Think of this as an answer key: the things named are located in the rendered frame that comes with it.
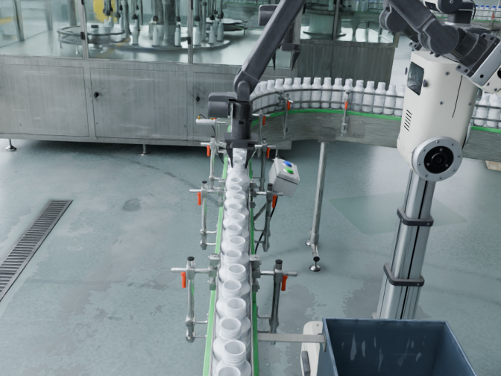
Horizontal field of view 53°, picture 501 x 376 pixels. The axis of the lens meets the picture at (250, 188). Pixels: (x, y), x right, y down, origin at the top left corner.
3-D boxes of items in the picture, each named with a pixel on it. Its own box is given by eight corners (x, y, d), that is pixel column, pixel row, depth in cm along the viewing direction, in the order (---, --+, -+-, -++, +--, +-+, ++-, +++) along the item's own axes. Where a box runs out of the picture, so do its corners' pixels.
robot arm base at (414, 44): (418, 51, 178) (441, 21, 174) (400, 38, 177) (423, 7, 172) (411, 47, 186) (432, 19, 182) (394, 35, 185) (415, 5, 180)
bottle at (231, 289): (248, 356, 105) (252, 290, 98) (221, 363, 103) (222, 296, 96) (238, 338, 110) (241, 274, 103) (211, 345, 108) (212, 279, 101)
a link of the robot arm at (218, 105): (250, 82, 137) (250, 74, 145) (207, 79, 137) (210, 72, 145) (247, 124, 142) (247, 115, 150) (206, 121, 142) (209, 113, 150)
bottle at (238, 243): (250, 306, 120) (253, 245, 113) (224, 308, 119) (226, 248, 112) (244, 291, 126) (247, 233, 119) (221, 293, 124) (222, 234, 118)
